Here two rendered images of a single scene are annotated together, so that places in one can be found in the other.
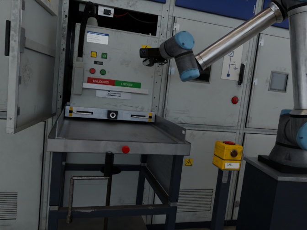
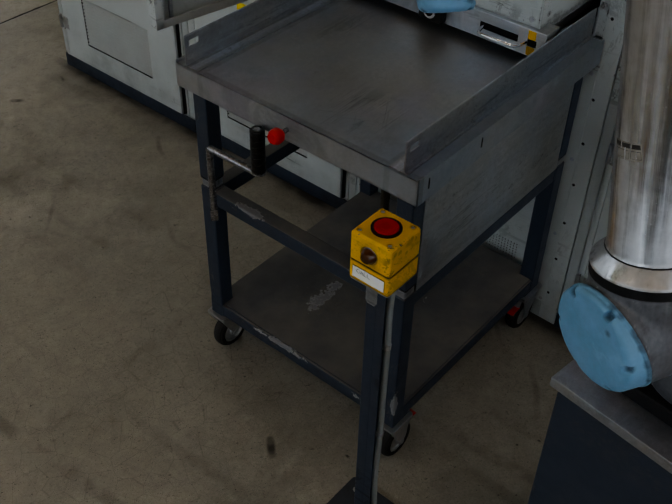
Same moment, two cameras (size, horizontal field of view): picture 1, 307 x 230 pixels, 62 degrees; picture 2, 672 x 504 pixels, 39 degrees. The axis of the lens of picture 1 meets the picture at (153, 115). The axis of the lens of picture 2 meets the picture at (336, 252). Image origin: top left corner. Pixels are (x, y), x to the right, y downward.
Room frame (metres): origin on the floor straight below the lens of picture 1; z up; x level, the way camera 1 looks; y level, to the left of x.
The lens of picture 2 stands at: (0.31, -1.20, 1.83)
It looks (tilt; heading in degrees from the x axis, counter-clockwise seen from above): 41 degrees down; 56
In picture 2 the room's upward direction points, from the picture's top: 2 degrees clockwise
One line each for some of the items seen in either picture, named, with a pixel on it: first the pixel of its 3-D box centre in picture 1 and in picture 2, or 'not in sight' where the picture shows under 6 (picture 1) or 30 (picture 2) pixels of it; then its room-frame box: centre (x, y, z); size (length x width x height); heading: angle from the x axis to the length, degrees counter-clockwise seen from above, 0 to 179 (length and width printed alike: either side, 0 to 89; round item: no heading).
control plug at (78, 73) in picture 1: (78, 78); not in sight; (1.42, 0.43, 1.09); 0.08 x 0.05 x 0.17; 17
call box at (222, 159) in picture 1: (227, 155); (384, 252); (1.01, -0.31, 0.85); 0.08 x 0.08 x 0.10; 17
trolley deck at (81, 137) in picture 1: (113, 131); (394, 62); (1.40, 0.21, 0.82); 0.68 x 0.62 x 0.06; 17
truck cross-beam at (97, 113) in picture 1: (111, 113); (442, 3); (1.56, 0.25, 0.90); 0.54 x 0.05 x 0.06; 107
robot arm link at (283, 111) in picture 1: (295, 126); not in sight; (1.30, -0.72, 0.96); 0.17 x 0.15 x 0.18; 172
